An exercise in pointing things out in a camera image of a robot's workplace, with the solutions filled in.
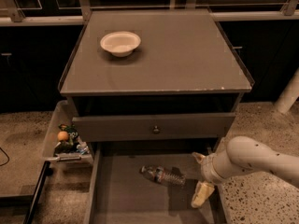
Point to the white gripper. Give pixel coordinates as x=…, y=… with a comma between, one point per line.
x=206, y=171

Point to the clear plastic water bottle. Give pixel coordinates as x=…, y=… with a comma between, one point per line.
x=160, y=175

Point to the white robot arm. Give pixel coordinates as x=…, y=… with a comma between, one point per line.
x=242, y=156

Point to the grey top drawer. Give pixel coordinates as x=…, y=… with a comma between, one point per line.
x=139, y=127

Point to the round metal drawer knob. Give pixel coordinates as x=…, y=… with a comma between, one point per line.
x=156, y=130

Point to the grey drawer cabinet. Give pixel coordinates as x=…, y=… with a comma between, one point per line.
x=184, y=65

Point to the open grey middle drawer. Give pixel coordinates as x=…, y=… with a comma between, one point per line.
x=120, y=194

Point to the small plastic bottle in bin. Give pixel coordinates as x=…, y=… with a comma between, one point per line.
x=83, y=149

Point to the green snack bag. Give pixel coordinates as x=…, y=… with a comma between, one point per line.
x=70, y=145

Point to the clear plastic storage bin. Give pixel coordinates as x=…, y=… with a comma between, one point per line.
x=61, y=115

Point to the orange ball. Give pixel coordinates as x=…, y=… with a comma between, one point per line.
x=62, y=136

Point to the white paper bowl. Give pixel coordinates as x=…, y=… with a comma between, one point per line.
x=120, y=44

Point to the black bar on floor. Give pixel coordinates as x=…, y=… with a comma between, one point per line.
x=38, y=190

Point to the metal railing frame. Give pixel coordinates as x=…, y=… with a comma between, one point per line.
x=56, y=12

